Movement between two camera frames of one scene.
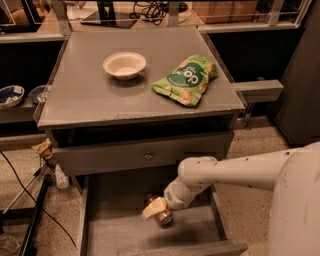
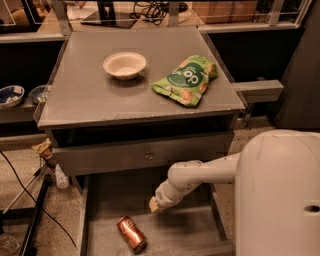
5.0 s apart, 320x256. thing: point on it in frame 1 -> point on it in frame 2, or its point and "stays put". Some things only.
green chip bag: (187, 83) stays put
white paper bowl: (124, 65) stays put
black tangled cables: (156, 10) stays put
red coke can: (164, 218) -> (131, 234)
